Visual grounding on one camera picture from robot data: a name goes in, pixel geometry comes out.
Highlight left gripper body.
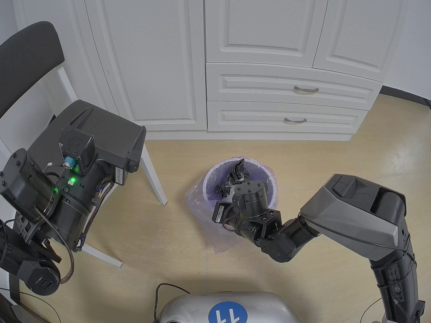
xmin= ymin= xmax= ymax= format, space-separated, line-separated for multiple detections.
xmin=44 ymin=145 xmax=132 ymax=252

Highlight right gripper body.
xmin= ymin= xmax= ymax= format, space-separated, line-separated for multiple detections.
xmin=211 ymin=202 xmax=239 ymax=231

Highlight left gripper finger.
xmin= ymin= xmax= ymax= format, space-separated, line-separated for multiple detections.
xmin=127 ymin=125 xmax=147 ymax=173
xmin=69 ymin=107 xmax=94 ymax=133

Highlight purple plastic bag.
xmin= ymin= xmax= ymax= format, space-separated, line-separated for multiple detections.
xmin=184 ymin=155 xmax=279 ymax=255

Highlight black plastic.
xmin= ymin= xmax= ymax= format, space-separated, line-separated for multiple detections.
xmin=215 ymin=158 xmax=254 ymax=198

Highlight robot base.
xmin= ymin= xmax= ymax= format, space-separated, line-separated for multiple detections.
xmin=158 ymin=291 xmax=301 ymax=323

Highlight white trash bin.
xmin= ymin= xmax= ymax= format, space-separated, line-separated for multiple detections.
xmin=202 ymin=160 xmax=278 ymax=238

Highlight white chair grey cushions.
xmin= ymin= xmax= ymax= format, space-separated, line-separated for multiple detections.
xmin=0 ymin=20 xmax=168 ymax=268

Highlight white wardrobe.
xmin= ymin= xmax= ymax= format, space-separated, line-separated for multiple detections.
xmin=12 ymin=0 xmax=409 ymax=142

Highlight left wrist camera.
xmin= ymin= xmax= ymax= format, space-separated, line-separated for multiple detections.
xmin=58 ymin=128 xmax=98 ymax=174

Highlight black cable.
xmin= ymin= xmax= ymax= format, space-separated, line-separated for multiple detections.
xmin=154 ymin=283 xmax=191 ymax=321

